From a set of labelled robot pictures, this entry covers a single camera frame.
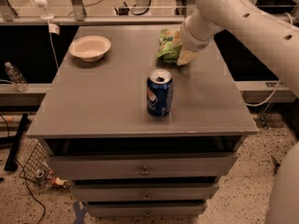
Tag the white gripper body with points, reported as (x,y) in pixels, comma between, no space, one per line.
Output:
(187,39)

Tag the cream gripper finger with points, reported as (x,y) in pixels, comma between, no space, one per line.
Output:
(186,56)

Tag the green rice chip bag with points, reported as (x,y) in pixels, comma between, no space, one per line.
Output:
(170,46)

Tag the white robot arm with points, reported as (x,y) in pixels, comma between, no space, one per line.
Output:
(276,44)

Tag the blue pepsi can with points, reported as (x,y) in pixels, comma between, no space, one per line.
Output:
(159,92)

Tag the white paper bowl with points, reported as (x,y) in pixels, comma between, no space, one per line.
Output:
(90,48)

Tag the white round lamp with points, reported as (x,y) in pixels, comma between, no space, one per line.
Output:
(43,4)

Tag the clear plastic water bottle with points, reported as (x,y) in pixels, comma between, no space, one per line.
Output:
(16,77)

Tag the black stand leg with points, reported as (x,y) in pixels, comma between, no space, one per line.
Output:
(11,165)

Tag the wire basket on floor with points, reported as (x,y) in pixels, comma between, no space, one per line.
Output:
(37,160)

